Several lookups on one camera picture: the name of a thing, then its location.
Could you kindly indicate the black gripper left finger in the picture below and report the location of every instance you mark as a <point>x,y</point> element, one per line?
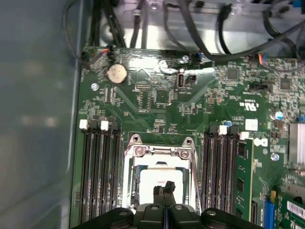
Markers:
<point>147,217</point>

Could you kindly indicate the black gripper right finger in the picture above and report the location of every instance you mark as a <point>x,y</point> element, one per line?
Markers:
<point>183,217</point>

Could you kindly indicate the silver CPU chip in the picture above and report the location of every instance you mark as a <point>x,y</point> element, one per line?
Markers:
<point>147,188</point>

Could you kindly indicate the metal socket locking lever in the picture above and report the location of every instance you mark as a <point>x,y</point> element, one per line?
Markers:
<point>196,171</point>
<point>126,171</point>

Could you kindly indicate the metal socket cover frame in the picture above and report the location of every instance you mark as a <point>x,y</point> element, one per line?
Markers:
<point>145,161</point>

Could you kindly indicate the CPU socket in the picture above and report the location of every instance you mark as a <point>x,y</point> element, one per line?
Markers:
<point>136,181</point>

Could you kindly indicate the installed RAM stick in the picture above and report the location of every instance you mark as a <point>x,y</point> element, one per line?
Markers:
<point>243,179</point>

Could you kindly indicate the blue expansion slot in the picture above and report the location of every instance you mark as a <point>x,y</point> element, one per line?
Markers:
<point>269,212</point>

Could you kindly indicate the green motherboard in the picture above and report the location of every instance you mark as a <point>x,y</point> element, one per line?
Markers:
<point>202,114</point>

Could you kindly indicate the white motherboard sticker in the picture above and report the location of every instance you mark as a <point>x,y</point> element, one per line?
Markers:
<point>251,124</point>

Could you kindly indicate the silver internal USB port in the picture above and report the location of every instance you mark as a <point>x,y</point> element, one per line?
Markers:
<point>179,81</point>

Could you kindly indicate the silver finned heatsink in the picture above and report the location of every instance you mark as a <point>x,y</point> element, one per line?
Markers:
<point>297,143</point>

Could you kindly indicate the silver coin battery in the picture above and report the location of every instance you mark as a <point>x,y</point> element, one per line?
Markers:
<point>117,74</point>

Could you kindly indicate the black open PC case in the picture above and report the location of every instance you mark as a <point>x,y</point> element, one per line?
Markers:
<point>35,119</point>

